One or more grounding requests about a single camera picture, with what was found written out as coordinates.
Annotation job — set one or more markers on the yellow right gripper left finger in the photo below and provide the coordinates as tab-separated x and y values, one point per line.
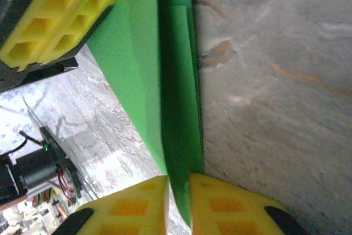
132	210

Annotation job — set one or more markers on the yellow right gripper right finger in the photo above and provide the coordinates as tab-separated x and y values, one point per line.
228	213

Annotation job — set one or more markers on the green paper sheet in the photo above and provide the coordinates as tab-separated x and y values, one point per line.
137	67

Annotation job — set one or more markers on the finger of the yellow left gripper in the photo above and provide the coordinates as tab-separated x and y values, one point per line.
52	9
90	9

